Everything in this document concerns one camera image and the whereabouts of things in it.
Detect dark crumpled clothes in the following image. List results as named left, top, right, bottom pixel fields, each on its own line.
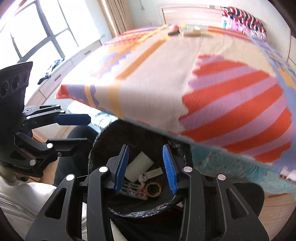
left=38, top=59, right=65, bottom=85

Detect beige curtain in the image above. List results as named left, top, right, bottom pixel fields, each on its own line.
left=98, top=0, right=136, bottom=37

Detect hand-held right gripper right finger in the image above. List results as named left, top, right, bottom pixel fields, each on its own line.
left=162, top=144, right=270, bottom=241

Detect window seat cabinet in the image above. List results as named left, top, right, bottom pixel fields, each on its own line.
left=25, top=35, right=103, bottom=107

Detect red capsule blister pack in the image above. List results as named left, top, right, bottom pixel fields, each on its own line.
left=135, top=185, right=149, bottom=200

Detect pink folded quilt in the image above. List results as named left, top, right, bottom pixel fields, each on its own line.
left=220, top=19, right=255, bottom=35

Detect black trash bin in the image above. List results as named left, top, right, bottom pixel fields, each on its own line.
left=88, top=119, right=192, bottom=217

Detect black framed window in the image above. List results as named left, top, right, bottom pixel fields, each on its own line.
left=0, top=0, right=97, bottom=70

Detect white plastic bottle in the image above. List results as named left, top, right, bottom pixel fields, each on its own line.
left=125, top=151, right=154, bottom=182

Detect small white box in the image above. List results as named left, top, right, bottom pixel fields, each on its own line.
left=144, top=168, right=163, bottom=179

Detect tan tape roll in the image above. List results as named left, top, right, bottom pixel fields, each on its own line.
left=146, top=182, right=162, bottom=198

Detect person's left forearm white sleeve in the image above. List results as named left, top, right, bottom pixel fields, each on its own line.
left=0, top=167, right=58, bottom=232

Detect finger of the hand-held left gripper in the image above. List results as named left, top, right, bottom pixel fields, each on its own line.
left=22, top=105, right=92, bottom=127
left=15, top=132, right=95, bottom=161

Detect wooden bed headboard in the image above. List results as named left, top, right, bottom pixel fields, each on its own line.
left=158, top=4, right=228, bottom=26

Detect silver tablet blister pack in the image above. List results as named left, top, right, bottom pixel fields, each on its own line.
left=119, top=181, right=141, bottom=197

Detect striped folded quilt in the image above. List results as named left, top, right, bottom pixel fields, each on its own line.
left=221, top=6, right=266, bottom=35

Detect colourful patterned blanket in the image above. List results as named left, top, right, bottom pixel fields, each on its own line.
left=55, top=23, right=296, bottom=167

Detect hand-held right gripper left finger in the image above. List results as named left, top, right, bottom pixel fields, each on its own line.
left=25, top=145, right=129, bottom=241

